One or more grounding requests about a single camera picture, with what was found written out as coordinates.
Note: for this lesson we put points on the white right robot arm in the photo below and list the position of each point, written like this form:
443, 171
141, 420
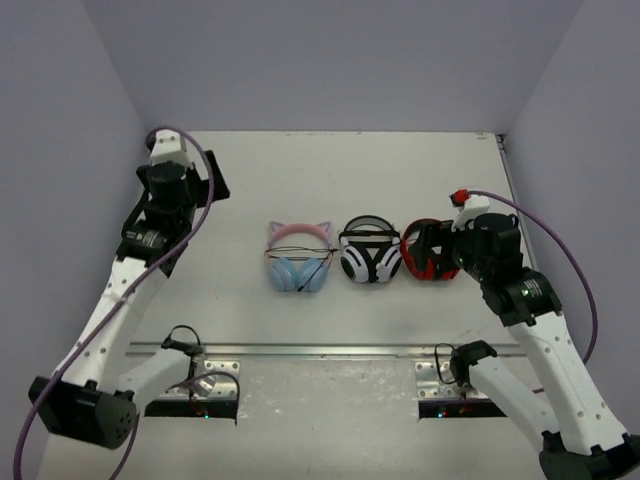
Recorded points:
572, 429

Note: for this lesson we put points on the red and black headphones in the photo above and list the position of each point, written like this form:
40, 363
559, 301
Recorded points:
408, 239

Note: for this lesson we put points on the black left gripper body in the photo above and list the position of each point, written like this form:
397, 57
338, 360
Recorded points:
216, 175

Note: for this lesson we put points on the white and black headphones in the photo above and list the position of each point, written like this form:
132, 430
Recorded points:
370, 249

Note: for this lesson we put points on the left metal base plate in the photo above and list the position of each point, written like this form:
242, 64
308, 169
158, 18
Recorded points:
214, 380

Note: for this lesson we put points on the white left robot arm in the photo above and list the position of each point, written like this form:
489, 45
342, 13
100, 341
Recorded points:
90, 397

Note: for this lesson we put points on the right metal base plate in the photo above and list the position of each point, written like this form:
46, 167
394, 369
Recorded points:
434, 381

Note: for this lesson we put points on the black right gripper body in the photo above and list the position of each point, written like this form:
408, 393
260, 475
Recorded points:
466, 260

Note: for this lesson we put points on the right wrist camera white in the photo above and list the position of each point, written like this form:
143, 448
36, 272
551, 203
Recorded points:
469, 207

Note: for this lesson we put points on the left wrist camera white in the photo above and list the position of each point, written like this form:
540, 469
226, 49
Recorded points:
167, 145

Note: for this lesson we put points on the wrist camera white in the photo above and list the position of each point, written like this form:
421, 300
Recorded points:
469, 207
167, 145

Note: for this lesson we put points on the pink and blue cat-ear headphones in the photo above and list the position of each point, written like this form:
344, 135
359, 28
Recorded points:
305, 273

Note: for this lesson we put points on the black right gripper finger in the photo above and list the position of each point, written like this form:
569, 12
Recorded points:
446, 267
425, 258

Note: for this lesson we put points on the metal table edge rail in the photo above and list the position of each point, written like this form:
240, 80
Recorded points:
233, 350

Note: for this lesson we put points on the metal base plate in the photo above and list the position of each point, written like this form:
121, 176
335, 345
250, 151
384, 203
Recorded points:
214, 380
434, 381

